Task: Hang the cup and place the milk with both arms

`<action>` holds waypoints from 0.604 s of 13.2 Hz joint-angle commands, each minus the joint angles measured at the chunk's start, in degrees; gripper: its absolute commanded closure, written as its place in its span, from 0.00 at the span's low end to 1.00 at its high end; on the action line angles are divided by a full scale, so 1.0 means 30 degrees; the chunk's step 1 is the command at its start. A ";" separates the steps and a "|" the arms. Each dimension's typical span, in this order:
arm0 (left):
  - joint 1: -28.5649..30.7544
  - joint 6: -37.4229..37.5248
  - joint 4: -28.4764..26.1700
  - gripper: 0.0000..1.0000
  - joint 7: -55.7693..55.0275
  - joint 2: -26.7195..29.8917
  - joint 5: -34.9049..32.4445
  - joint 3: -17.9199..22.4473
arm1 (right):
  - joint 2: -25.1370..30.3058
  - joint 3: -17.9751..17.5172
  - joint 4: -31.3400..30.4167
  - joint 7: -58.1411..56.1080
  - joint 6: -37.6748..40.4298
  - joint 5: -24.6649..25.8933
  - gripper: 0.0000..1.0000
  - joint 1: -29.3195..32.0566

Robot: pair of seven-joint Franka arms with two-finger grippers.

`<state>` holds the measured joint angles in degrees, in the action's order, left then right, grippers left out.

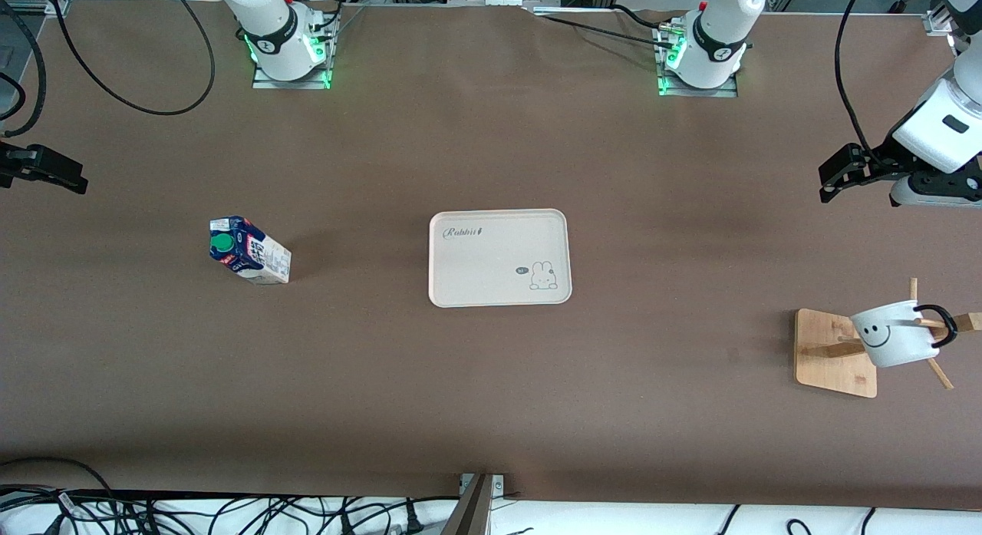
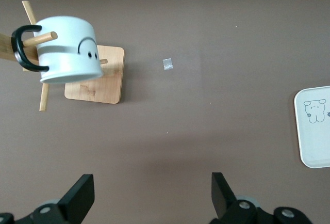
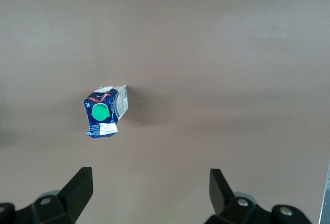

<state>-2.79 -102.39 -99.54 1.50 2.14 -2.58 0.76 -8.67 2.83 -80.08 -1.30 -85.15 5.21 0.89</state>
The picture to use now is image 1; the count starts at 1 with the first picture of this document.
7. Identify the metal camera stand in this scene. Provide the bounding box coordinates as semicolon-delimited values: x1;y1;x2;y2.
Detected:
441;474;507;535

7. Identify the tangled black cable bundle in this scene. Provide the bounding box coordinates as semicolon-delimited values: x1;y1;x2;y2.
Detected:
0;457;461;535

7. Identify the beige rabbit print tray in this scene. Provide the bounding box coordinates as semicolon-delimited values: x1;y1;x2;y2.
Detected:
427;208;573;309

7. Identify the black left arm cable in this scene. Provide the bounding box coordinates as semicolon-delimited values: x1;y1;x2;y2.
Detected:
835;0;883;167

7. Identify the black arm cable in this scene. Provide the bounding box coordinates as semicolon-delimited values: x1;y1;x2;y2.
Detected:
835;0;883;167
0;0;217;138

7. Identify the blue white milk carton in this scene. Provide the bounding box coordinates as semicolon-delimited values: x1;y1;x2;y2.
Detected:
209;216;293;286

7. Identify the white cup black handle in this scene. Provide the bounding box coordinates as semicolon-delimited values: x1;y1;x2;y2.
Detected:
849;299;959;369

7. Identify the thin black table cable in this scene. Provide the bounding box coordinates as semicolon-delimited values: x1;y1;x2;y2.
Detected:
533;13;676;48

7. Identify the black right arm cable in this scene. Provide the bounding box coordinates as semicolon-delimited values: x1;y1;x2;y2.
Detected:
0;0;217;138

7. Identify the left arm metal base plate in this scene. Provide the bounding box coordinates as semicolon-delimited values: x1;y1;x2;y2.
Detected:
656;25;740;98

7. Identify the thick black table cable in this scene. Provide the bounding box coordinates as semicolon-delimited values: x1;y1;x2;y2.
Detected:
610;4;670;28

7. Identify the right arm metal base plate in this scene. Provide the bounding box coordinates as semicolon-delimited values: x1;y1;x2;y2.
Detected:
252;13;338;91

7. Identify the wooden cup rack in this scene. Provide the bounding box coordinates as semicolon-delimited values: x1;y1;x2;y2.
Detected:
794;277;982;399

